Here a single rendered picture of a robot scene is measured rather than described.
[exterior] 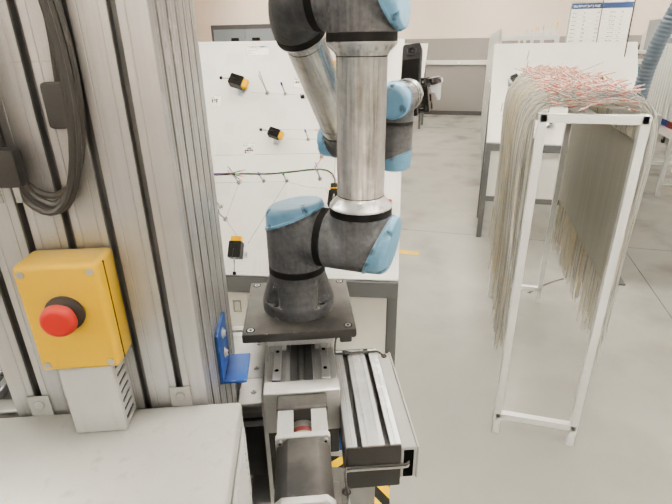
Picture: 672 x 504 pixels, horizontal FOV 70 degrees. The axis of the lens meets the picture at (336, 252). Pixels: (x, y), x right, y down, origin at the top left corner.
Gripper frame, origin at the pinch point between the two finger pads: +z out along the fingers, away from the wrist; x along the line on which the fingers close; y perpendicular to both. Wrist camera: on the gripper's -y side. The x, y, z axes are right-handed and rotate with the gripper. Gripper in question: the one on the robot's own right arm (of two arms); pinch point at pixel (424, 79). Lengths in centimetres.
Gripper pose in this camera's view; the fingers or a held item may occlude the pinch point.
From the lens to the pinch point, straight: 140.0
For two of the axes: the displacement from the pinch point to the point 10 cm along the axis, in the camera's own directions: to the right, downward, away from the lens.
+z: 3.6, -3.8, 8.5
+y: 1.4, 9.3, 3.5
